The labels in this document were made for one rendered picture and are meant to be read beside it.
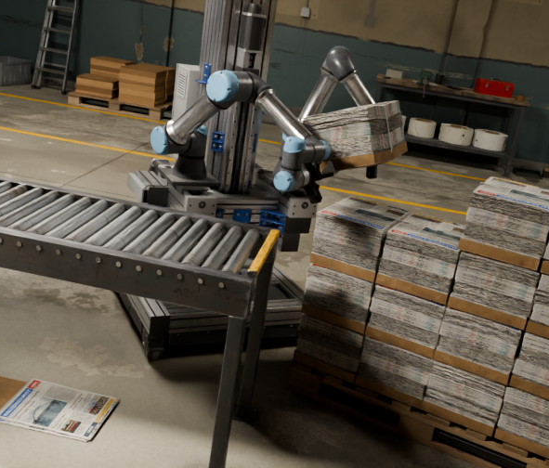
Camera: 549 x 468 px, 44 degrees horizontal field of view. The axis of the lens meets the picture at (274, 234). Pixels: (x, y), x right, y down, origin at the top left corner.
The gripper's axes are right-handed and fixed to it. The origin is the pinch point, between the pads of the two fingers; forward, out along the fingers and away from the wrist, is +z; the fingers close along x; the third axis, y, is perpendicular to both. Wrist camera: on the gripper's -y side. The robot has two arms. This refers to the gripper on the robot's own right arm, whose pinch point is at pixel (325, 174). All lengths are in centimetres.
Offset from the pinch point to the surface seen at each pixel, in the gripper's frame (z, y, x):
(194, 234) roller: -59, -10, 24
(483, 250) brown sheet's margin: -1, -35, -58
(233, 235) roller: -49, -13, 15
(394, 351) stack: -2, -74, -18
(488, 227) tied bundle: 0, -27, -61
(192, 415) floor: -48, -84, 52
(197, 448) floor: -64, -89, 39
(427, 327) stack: -1, -64, -33
